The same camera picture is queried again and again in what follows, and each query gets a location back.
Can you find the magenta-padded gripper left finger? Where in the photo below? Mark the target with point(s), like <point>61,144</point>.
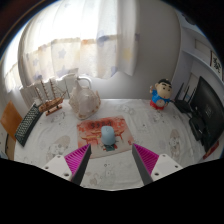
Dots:
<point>76,158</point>

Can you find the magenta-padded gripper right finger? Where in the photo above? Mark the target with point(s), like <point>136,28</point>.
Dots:
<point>147,159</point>

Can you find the light blue computer mouse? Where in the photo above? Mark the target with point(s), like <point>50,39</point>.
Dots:
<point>108,135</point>

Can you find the red printed mouse pad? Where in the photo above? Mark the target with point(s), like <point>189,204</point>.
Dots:
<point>91,131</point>

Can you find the white printed tablecloth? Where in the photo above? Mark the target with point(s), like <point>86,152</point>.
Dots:
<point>153,130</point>

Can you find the white conch shell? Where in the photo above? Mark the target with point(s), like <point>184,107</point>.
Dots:
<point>83,101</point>

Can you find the black computer keyboard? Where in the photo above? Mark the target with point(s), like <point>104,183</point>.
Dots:
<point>28,125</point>

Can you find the black router with antennas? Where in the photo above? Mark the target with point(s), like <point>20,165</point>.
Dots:
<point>182,106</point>

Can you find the cartoon boy figure clock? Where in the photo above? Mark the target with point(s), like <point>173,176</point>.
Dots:
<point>160,96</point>

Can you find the orange wooden chair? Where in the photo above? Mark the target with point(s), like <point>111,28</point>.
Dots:
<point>10,120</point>

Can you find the black computer monitor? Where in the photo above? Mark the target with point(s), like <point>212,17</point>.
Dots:
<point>208,110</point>

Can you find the white star-print curtain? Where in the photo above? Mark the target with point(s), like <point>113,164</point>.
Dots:
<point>80,43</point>

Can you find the white wall shelf unit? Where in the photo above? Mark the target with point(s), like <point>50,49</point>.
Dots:
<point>200,46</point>

